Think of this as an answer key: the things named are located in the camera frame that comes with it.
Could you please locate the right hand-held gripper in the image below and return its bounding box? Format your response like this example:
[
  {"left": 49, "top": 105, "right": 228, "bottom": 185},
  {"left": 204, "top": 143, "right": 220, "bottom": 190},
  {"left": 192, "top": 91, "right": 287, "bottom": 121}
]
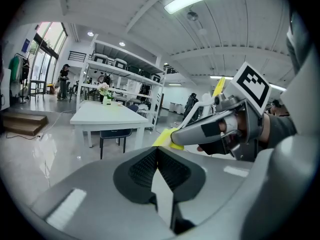
[{"left": 171, "top": 61, "right": 273, "bottom": 162}]

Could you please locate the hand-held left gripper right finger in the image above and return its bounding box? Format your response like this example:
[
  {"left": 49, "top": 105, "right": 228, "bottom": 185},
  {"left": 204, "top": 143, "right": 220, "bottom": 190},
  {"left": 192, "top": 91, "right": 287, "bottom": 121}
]
[{"left": 157, "top": 146, "right": 255, "bottom": 240}]

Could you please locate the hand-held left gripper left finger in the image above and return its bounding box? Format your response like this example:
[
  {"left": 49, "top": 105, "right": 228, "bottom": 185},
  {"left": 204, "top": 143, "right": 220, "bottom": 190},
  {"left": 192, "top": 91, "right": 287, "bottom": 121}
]
[{"left": 31, "top": 146, "right": 176, "bottom": 240}]

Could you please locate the yellow brush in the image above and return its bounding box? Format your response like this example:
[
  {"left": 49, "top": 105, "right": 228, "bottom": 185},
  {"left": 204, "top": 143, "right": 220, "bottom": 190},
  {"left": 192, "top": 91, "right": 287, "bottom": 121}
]
[{"left": 151, "top": 76, "right": 226, "bottom": 151}]

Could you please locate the person's right hand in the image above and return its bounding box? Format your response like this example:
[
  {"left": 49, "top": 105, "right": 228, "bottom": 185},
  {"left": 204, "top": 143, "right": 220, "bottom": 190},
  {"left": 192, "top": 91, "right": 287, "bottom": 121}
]
[{"left": 221, "top": 111, "right": 252, "bottom": 138}]

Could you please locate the wooden step platform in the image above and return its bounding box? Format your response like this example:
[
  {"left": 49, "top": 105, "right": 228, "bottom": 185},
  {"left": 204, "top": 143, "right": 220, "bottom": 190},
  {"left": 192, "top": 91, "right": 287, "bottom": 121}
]
[{"left": 1, "top": 110, "right": 49, "bottom": 137}]

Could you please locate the green vase with pink flowers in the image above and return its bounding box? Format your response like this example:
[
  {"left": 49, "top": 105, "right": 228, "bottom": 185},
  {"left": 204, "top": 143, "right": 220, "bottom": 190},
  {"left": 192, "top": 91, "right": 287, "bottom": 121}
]
[{"left": 98, "top": 82, "right": 115, "bottom": 106}]

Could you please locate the white shelving rack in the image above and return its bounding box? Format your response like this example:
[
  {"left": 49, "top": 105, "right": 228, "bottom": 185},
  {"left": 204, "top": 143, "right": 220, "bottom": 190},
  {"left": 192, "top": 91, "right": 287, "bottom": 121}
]
[{"left": 76, "top": 39, "right": 167, "bottom": 131}]

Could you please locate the clothes rack with garments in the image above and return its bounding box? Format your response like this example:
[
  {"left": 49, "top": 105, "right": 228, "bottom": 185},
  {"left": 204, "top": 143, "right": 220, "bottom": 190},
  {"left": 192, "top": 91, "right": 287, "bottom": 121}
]
[{"left": 8, "top": 53, "right": 31, "bottom": 102}]

